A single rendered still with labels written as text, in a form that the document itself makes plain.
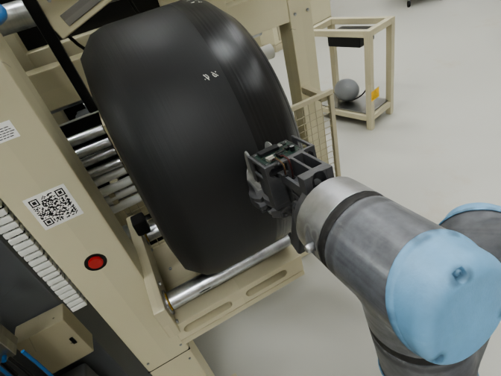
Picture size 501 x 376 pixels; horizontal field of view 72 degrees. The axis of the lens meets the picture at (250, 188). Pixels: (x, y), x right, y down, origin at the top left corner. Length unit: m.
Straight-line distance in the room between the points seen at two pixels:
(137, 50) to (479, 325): 0.56
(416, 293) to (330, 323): 1.54
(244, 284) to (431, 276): 0.66
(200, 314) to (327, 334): 0.99
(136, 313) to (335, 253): 0.72
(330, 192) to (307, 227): 0.04
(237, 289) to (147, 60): 0.56
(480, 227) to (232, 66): 0.41
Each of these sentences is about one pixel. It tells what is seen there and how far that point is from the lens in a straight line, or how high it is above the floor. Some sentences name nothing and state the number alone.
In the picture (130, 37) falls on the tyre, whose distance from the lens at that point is 0.65.
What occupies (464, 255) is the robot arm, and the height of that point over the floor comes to 1.34.
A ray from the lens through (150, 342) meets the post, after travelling 1.06.
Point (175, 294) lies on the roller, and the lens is 0.86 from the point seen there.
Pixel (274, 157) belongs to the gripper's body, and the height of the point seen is 1.33.
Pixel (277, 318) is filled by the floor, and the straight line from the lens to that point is 1.84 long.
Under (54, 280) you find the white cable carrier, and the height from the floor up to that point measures 1.06.
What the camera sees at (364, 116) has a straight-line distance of 3.07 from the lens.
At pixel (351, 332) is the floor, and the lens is 1.77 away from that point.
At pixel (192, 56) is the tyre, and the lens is 0.59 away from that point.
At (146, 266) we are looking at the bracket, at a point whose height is 0.95.
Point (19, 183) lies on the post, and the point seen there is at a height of 1.29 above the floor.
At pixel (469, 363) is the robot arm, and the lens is 0.38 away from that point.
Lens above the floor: 1.55
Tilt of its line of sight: 36 degrees down
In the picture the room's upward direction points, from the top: 16 degrees counter-clockwise
